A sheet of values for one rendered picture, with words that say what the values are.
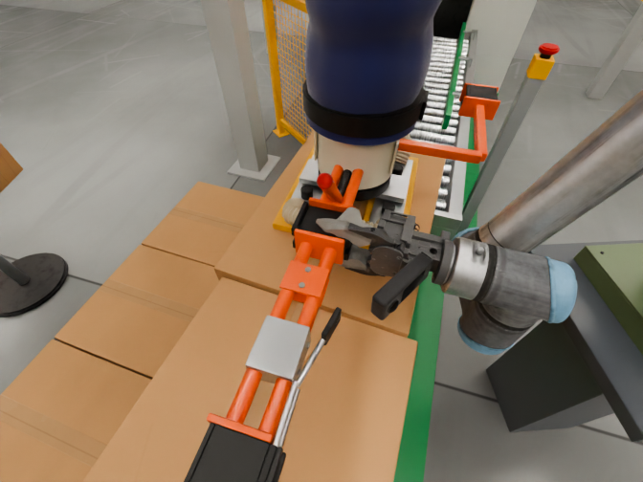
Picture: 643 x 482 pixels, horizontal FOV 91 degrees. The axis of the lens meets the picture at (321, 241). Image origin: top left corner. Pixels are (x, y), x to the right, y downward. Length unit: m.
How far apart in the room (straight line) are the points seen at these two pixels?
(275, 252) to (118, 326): 0.68
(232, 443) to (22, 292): 2.01
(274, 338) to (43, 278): 1.97
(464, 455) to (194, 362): 1.22
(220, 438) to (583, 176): 0.57
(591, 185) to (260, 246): 0.57
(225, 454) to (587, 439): 1.61
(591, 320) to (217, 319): 0.89
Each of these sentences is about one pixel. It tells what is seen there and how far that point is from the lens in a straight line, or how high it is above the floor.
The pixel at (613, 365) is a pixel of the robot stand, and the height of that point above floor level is 0.75.
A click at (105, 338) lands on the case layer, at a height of 0.54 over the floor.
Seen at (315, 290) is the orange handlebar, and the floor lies 1.10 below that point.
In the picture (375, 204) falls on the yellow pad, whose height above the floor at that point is 0.98.
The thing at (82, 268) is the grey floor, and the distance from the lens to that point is 2.27.
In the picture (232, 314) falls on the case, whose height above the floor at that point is 0.94.
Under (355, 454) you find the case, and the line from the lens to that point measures 0.55.
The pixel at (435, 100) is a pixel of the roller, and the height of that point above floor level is 0.53.
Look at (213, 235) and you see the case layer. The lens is 1.32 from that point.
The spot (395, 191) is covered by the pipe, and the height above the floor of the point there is 1.00.
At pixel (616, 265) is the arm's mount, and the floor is 0.81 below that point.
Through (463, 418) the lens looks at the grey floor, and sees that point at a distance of 1.63.
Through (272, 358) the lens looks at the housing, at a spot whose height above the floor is 1.10.
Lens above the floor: 1.49
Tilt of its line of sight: 50 degrees down
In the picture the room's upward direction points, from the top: straight up
